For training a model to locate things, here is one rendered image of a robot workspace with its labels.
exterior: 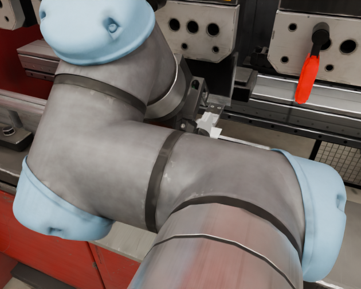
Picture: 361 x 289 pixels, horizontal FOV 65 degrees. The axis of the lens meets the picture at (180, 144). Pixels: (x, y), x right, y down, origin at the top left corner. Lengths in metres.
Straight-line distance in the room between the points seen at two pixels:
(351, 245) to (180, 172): 0.50
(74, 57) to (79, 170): 0.08
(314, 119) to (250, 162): 0.62
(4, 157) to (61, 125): 0.63
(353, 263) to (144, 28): 0.53
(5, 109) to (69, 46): 0.67
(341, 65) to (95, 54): 0.31
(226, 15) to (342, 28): 0.14
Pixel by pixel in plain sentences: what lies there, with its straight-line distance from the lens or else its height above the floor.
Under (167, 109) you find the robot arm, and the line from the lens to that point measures 0.31.
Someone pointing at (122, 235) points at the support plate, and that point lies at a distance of 0.42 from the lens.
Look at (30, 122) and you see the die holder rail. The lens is 0.83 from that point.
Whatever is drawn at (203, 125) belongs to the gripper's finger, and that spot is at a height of 1.08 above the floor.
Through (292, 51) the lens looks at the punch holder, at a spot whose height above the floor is 1.21.
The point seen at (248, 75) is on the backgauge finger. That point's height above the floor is 1.03.
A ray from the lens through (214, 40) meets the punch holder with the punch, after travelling 0.43.
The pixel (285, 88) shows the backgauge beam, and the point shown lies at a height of 0.98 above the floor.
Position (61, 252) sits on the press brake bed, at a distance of 1.00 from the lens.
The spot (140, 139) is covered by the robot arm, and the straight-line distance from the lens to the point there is 0.19.
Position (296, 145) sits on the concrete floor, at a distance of 2.28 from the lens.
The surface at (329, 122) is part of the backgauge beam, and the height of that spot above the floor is 0.95.
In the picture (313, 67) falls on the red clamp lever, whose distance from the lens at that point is 0.38.
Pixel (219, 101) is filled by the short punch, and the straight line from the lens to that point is 0.52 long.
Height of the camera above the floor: 1.35
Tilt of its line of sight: 40 degrees down
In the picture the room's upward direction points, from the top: straight up
